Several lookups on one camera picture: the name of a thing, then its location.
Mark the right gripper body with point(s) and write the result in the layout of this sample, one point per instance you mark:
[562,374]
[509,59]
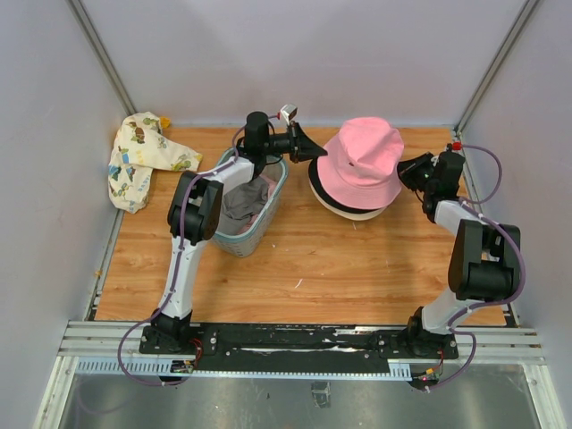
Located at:
[430,186]

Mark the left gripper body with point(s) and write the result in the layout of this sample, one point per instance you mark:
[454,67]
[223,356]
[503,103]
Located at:
[283,144]

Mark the black bucket hat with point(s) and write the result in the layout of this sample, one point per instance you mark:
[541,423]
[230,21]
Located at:
[317,188]

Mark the pink bucket hat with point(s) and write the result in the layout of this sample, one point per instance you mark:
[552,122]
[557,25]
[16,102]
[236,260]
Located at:
[360,169]

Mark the khaki wide brim hat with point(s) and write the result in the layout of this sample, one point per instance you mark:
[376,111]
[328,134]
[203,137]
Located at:
[241,204]

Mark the grey plastic laundry basket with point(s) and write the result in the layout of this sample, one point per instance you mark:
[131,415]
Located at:
[246,240]

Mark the turquoise bucket hat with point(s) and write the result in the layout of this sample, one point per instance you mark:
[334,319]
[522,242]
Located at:
[360,211]

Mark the beige bucket hat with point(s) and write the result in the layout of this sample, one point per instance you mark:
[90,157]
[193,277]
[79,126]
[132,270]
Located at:
[367,215]

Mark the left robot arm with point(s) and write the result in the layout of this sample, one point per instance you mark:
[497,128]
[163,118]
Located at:
[194,215]

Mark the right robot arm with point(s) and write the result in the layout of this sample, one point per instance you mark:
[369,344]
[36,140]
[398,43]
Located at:
[486,267]

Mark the small yellow object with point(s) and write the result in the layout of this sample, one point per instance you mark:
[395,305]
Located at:
[165,122]

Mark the cartoon print cloth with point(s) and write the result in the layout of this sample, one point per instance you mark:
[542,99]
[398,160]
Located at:
[140,147]

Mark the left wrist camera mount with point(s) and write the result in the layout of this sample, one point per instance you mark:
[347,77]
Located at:
[287,113]

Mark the aluminium frame rail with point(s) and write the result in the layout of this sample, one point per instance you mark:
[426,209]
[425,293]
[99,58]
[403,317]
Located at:
[520,344]

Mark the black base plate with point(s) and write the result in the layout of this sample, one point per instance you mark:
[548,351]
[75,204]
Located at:
[296,346]

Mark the grey cable duct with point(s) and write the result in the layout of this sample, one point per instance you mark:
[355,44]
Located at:
[179,368]

